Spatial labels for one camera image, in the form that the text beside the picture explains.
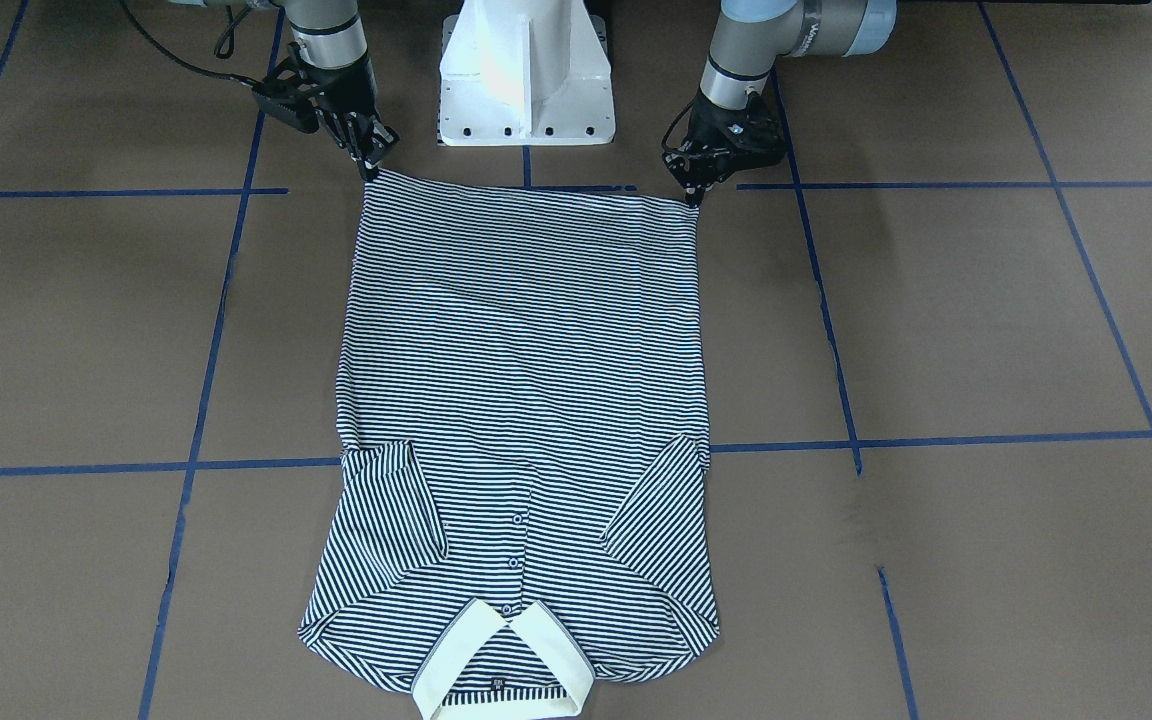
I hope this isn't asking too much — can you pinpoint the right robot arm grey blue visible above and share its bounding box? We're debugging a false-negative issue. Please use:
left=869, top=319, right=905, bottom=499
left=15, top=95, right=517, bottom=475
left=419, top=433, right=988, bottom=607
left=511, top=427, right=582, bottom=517
left=183, top=1, right=399, bottom=182

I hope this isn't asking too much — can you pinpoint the striped polo shirt cream collar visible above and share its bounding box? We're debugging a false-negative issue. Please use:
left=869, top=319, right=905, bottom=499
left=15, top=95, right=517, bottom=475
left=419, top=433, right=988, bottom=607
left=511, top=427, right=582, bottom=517
left=298, top=170, right=721, bottom=719

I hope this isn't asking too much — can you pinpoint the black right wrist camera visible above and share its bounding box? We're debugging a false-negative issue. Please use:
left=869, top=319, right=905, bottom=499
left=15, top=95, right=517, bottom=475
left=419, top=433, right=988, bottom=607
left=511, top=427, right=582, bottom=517
left=251, top=56, right=320, bottom=135

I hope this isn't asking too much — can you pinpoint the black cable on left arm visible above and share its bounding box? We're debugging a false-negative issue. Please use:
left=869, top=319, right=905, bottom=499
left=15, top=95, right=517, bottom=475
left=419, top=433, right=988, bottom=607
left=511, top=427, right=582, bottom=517
left=660, top=100, right=707, bottom=170

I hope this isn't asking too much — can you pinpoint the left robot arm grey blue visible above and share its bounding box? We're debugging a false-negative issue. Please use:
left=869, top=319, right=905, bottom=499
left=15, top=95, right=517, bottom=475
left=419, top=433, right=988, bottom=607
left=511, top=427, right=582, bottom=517
left=660, top=1, right=899, bottom=209

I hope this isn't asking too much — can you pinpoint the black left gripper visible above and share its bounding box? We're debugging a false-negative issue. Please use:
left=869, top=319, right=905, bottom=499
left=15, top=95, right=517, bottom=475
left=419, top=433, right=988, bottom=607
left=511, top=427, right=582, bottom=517
left=672, top=91, right=787, bottom=209

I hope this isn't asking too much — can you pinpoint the white column pedestal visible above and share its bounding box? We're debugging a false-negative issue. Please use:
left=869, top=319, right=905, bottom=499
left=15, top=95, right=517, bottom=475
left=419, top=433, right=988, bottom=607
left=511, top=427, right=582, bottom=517
left=435, top=1, right=617, bottom=147

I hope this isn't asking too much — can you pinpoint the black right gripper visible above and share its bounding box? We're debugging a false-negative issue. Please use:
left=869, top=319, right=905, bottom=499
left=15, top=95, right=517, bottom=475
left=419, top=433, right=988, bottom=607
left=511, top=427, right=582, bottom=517
left=314, top=53, right=401, bottom=183

